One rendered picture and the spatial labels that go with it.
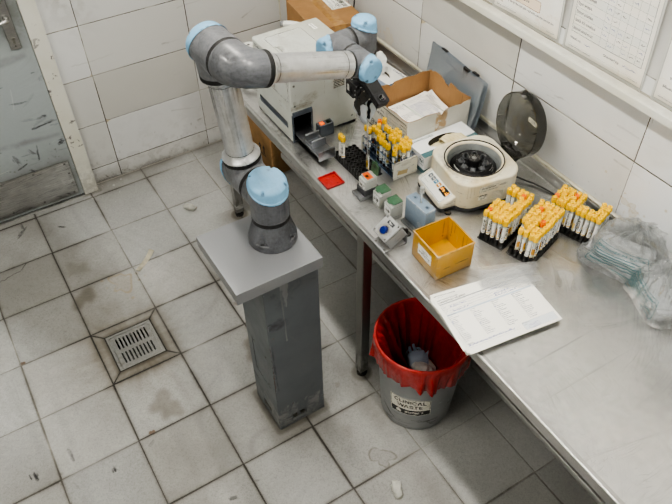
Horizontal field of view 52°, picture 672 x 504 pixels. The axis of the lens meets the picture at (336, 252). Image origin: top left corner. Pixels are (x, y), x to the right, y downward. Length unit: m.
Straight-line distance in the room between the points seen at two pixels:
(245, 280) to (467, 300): 0.64
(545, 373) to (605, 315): 0.29
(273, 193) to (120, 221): 1.84
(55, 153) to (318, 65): 2.13
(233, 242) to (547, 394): 1.00
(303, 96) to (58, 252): 1.67
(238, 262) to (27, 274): 1.71
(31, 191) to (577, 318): 2.76
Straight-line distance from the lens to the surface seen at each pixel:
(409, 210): 2.21
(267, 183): 1.99
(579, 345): 2.02
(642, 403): 1.96
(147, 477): 2.79
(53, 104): 3.63
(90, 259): 3.56
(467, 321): 1.97
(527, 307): 2.04
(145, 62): 3.73
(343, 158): 2.46
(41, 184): 3.84
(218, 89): 1.91
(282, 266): 2.05
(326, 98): 2.56
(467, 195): 2.26
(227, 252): 2.12
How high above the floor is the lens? 2.41
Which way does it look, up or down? 46 degrees down
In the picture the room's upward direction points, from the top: 1 degrees counter-clockwise
